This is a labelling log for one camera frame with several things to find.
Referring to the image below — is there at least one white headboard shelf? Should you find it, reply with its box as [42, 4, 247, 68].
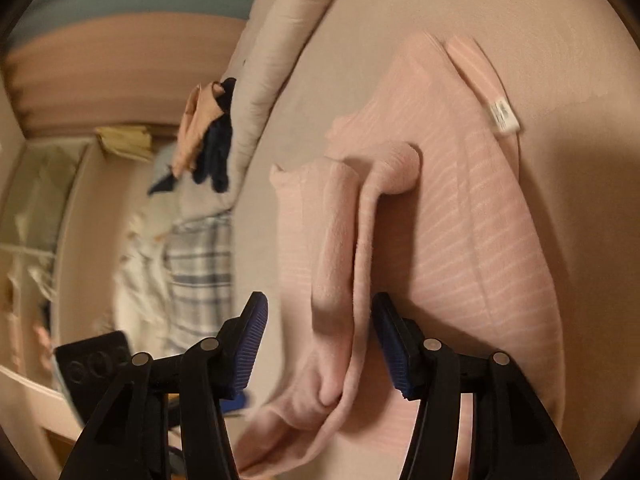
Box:
[0, 135, 108, 441]

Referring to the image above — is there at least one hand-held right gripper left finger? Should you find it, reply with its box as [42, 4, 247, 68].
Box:
[59, 291, 270, 480]

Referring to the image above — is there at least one folded navy garment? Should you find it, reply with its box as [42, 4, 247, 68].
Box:
[189, 77, 237, 195]

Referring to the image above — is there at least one yellow tassel fringe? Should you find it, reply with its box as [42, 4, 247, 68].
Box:
[94, 125, 155, 162]

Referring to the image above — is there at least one grey duvet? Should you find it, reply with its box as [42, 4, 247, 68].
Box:
[175, 0, 363, 221]

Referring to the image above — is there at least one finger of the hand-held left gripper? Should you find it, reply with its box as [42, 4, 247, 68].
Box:
[221, 390, 249, 415]

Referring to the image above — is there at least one pink striped sweater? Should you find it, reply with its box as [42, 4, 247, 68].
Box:
[234, 30, 559, 479]

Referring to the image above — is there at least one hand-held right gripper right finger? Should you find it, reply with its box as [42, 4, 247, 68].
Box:
[370, 292, 569, 480]

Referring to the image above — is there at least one plaid blue white blanket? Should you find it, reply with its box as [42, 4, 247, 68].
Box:
[162, 209, 236, 358]

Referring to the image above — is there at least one pink curtain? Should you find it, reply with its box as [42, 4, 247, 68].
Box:
[2, 14, 251, 137]

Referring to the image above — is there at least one striped blue pillow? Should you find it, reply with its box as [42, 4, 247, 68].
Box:
[146, 152, 178, 197]

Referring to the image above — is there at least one folded peach garment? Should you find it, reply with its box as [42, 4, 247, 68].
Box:
[171, 81, 227, 177]

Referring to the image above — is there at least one white crumpled cloth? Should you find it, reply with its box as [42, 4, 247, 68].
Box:
[112, 209, 175, 343]

